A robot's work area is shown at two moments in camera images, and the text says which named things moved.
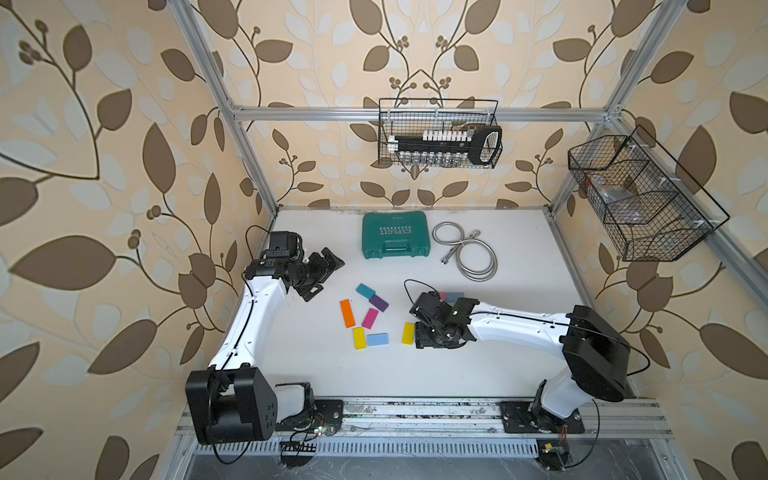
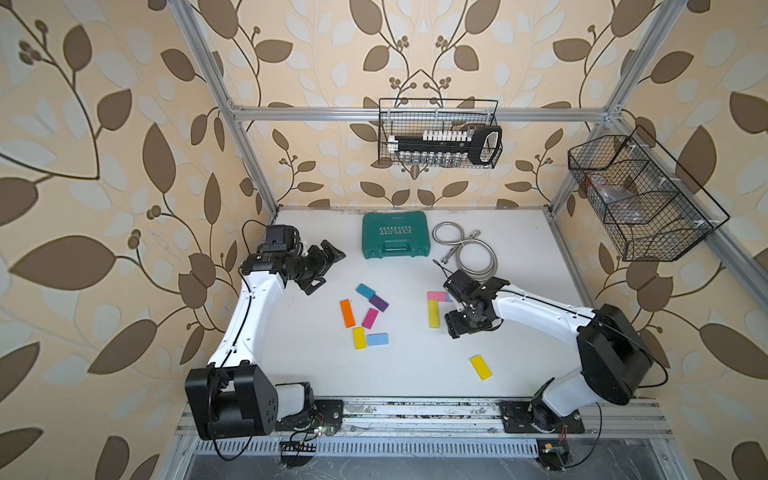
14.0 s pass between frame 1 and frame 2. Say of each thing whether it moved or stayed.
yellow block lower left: stayed
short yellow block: moved
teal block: stayed
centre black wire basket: stayed
